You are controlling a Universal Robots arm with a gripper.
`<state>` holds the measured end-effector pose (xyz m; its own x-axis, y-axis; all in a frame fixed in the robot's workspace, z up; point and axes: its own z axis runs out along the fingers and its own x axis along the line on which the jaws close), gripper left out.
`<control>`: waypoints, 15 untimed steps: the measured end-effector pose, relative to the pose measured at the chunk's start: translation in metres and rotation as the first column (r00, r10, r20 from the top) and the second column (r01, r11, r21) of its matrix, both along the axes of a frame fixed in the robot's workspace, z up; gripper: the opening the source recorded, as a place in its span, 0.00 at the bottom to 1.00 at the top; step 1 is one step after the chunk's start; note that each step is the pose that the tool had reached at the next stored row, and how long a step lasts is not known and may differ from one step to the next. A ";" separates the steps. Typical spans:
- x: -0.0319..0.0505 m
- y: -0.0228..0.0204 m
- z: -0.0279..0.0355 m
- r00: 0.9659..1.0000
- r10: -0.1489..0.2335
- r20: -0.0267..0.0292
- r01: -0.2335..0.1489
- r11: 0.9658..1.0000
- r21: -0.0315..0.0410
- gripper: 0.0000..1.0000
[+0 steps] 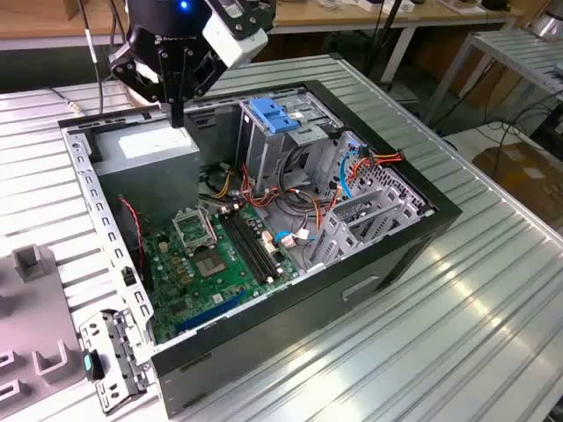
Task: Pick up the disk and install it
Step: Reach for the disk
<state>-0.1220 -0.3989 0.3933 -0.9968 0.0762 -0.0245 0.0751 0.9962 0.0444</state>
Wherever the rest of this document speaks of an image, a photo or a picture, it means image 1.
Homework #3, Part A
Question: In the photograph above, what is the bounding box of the orange red power wire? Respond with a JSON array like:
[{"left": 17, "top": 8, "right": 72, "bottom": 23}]
[{"left": 239, "top": 149, "right": 406, "bottom": 232}]

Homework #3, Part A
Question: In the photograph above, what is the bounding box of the brown cardboard box on desk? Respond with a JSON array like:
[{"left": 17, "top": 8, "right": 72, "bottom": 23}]
[{"left": 63, "top": 0, "right": 89, "bottom": 21}]

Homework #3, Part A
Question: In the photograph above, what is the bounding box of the black RAM slot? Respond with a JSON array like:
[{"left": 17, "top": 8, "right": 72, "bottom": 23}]
[
  {"left": 231, "top": 209, "right": 278, "bottom": 280},
  {"left": 238, "top": 207, "right": 283, "bottom": 278},
  {"left": 225, "top": 211, "right": 273, "bottom": 284},
  {"left": 220, "top": 213, "right": 267, "bottom": 286}
]

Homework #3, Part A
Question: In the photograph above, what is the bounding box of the large brown cardboard box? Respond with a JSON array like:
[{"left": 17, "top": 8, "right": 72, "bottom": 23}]
[{"left": 472, "top": 140, "right": 563, "bottom": 221}]

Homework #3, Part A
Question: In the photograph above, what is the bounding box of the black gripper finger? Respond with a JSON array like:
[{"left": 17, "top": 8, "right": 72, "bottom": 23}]
[
  {"left": 177, "top": 43, "right": 195, "bottom": 128},
  {"left": 157, "top": 46, "right": 179, "bottom": 128}
]

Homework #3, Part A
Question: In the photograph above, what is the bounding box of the yellow mainboard power wire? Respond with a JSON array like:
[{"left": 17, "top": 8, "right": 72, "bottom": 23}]
[{"left": 209, "top": 169, "right": 247, "bottom": 200}]

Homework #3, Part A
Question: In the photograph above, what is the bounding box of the metal socket cover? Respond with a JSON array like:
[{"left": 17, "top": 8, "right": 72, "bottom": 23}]
[{"left": 171, "top": 205, "right": 220, "bottom": 257}]

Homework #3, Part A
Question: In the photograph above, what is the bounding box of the wooden desk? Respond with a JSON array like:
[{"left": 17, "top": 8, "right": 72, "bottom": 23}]
[{"left": 0, "top": 0, "right": 527, "bottom": 84}]

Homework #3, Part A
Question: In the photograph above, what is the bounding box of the black open PC case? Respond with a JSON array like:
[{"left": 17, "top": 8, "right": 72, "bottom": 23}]
[{"left": 56, "top": 78, "right": 463, "bottom": 418}]

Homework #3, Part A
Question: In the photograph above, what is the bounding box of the blue drive cage latch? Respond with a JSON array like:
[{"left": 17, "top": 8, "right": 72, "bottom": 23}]
[{"left": 248, "top": 97, "right": 301, "bottom": 136}]

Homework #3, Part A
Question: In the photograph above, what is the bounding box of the thick black cable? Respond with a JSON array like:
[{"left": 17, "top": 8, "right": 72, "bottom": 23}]
[{"left": 279, "top": 144, "right": 318, "bottom": 212}]

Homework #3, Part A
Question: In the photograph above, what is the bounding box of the grey disk bay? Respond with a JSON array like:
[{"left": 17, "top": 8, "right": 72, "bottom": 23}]
[{"left": 303, "top": 131, "right": 436, "bottom": 272}]

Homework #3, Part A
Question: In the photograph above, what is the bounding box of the grey parts rack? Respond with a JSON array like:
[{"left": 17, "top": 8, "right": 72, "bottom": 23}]
[{"left": 0, "top": 245, "right": 87, "bottom": 418}]

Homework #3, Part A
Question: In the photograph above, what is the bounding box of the metal slat side table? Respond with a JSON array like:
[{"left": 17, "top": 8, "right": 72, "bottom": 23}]
[{"left": 421, "top": 30, "right": 563, "bottom": 133}]

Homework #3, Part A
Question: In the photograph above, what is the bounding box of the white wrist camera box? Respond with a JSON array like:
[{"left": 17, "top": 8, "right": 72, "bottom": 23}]
[{"left": 201, "top": 0, "right": 270, "bottom": 70}]

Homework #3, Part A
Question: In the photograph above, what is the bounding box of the grey optical drive cage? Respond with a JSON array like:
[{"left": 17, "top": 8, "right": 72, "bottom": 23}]
[{"left": 235, "top": 90, "right": 342, "bottom": 194}]

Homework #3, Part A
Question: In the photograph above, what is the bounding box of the green motherboard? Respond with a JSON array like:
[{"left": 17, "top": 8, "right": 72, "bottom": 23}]
[{"left": 143, "top": 200, "right": 304, "bottom": 346}]

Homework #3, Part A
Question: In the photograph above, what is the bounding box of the blue expansion slot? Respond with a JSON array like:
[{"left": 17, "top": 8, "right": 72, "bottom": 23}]
[{"left": 174, "top": 291, "right": 242, "bottom": 334}]

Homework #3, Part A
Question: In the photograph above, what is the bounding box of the grey power supply unit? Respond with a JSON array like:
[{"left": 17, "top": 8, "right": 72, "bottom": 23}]
[{"left": 90, "top": 125, "right": 201, "bottom": 225}]

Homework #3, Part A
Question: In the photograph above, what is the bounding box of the CPU socket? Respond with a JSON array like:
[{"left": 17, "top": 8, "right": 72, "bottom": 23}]
[{"left": 195, "top": 248, "right": 232, "bottom": 282}]

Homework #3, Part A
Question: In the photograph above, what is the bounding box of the light blue SATA wire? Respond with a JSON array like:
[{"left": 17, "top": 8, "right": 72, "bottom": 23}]
[{"left": 273, "top": 138, "right": 367, "bottom": 245}]

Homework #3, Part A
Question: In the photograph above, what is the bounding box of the grey cable with metal plug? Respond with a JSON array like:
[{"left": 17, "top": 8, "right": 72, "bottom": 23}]
[{"left": 46, "top": 85, "right": 87, "bottom": 118}]

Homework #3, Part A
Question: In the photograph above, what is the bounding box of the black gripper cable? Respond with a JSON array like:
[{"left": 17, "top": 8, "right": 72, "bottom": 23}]
[{"left": 77, "top": 0, "right": 116, "bottom": 116}]

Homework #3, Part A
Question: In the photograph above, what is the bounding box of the metal card retention bracket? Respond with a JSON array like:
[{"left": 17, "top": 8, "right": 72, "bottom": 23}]
[{"left": 77, "top": 307, "right": 153, "bottom": 417}]

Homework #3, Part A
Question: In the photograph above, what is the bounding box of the black case fan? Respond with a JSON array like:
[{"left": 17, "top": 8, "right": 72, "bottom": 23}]
[{"left": 116, "top": 195, "right": 155, "bottom": 294}]

